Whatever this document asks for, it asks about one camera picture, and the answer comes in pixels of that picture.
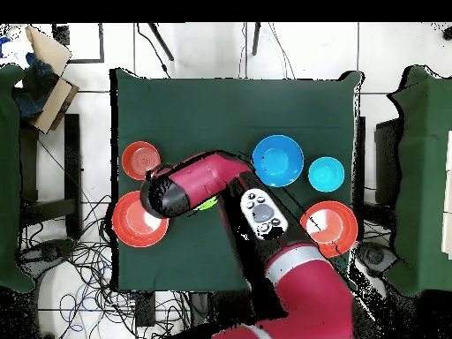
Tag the dark green tablecloth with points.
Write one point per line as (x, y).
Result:
(212, 113)

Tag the small orange-red plastic bowl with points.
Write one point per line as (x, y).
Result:
(136, 159)

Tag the white box stack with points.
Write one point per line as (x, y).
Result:
(448, 197)

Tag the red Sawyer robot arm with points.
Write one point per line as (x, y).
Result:
(204, 176)

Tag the black floor frame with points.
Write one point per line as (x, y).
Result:
(101, 46)

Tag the large blue plastic bowl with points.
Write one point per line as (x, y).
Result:
(277, 161)

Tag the green plastic bowl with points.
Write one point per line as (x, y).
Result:
(206, 204)

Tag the cardboard box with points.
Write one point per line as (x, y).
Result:
(53, 102)

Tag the black stool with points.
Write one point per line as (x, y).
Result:
(72, 159)

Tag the dark blue cloth bag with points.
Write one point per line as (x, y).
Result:
(35, 88)

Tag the black pedestal foot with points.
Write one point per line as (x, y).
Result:
(374, 256)
(46, 250)

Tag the green cloth covered side table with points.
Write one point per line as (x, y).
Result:
(423, 176)
(9, 176)

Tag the black tripod leg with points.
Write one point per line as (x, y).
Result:
(256, 39)
(160, 41)

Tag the large red plastic bowl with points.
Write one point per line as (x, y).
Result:
(130, 229)
(335, 219)

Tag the small cyan plastic bowl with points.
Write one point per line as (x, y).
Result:
(326, 174)

